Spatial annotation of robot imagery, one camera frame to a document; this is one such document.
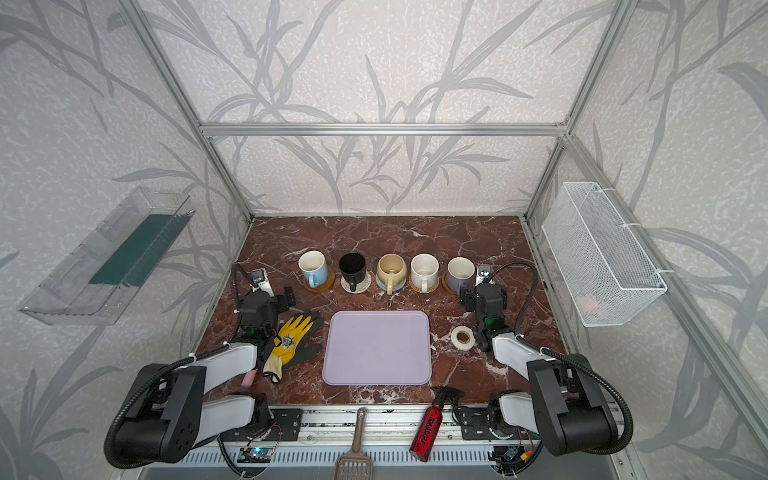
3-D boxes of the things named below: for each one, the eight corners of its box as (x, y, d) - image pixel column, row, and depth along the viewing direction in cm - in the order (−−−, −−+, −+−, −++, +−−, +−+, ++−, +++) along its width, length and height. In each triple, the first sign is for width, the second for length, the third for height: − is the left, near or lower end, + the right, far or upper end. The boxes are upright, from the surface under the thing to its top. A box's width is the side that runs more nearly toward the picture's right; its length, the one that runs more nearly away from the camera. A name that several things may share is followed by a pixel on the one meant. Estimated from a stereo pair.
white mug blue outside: (317, 298, 99) (309, 281, 91) (302, 274, 105) (294, 256, 97) (338, 285, 102) (333, 268, 94) (323, 263, 108) (316, 245, 100)
